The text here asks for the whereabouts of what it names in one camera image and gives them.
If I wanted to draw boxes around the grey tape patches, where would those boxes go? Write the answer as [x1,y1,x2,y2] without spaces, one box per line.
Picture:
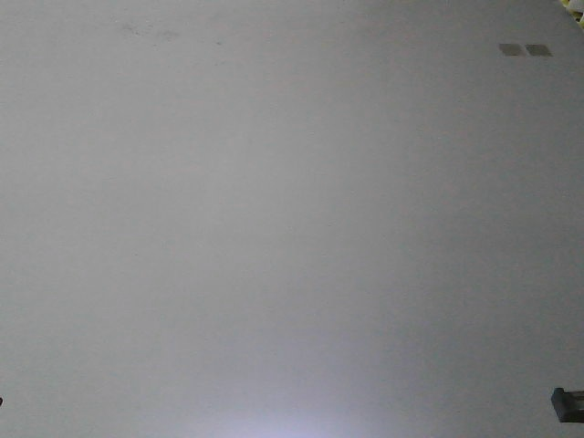
[498,43,553,57]

